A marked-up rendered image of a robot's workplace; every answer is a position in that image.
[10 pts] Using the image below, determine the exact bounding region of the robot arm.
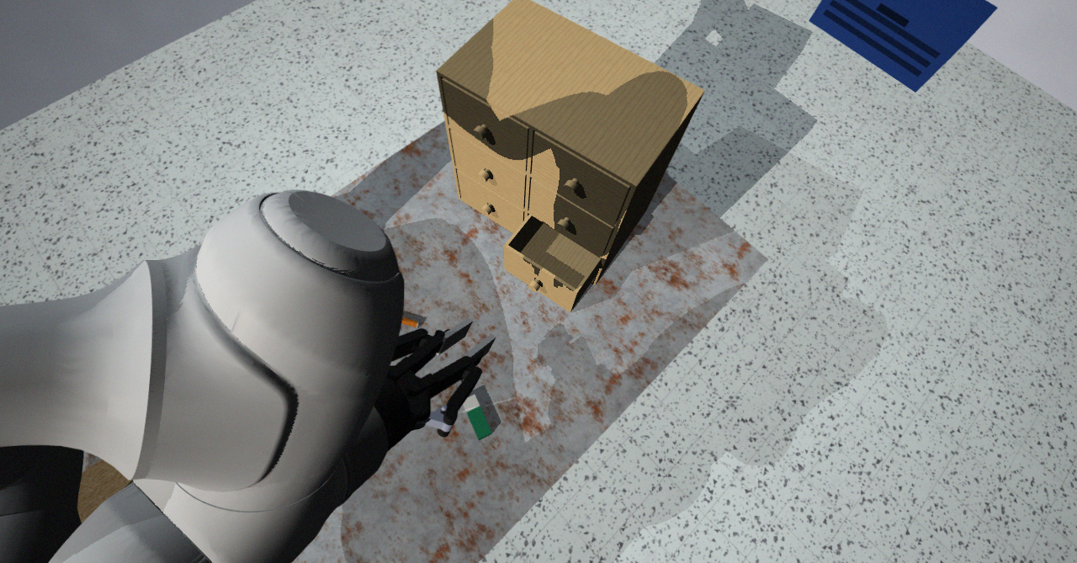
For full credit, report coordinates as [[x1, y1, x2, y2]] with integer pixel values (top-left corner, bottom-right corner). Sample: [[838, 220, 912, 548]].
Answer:
[[0, 189, 405, 563]]

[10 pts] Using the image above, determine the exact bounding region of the small wooden chest of drawers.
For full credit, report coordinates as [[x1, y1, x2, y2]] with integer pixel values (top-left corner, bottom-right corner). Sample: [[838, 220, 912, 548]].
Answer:
[[436, 0, 705, 285]]

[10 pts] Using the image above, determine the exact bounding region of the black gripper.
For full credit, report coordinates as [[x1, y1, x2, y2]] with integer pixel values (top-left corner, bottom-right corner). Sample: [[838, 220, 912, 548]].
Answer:
[[374, 318, 496, 452]]

